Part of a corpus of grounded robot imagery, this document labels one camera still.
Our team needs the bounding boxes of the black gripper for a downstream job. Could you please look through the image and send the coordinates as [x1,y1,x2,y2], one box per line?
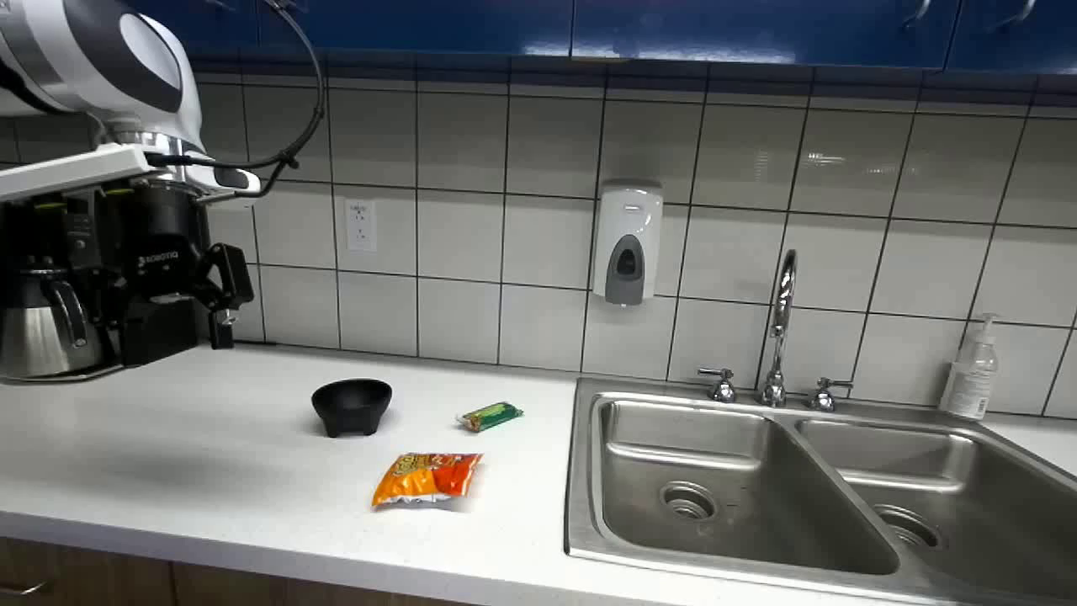
[65,186,251,364]

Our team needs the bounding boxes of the green snack packet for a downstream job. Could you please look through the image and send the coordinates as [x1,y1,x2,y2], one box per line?
[458,401,525,435]

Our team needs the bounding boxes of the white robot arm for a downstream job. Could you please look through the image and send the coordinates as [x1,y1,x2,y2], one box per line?
[0,0,262,357]

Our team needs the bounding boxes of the black bowl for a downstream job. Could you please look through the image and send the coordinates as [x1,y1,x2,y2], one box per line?
[314,380,394,437]

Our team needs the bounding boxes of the steel coffee carafe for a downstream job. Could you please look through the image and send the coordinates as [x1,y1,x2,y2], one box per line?
[0,271,105,380]

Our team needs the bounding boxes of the blue upper cabinets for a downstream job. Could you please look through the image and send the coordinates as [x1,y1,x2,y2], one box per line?
[130,0,1077,82]

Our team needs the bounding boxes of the orange chip bag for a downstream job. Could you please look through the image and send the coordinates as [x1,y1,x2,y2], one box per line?
[371,451,482,508]

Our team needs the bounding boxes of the chrome faucet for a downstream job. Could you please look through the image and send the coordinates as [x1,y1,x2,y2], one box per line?
[703,248,848,411]

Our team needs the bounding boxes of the stainless steel double sink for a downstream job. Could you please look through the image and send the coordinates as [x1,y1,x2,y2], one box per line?
[564,380,1077,606]

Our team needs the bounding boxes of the clear soap bottle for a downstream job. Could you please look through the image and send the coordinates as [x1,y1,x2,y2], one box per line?
[942,321,998,420]

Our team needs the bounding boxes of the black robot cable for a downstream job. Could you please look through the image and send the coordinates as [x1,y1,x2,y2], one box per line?
[166,0,330,210]

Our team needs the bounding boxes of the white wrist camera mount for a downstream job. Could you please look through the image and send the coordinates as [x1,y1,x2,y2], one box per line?
[0,146,262,207]

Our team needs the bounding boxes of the white wall outlet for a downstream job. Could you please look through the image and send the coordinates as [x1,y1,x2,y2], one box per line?
[343,199,377,253]

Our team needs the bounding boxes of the white soap dispenser on wall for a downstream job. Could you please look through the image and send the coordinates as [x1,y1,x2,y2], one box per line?
[592,182,664,305]

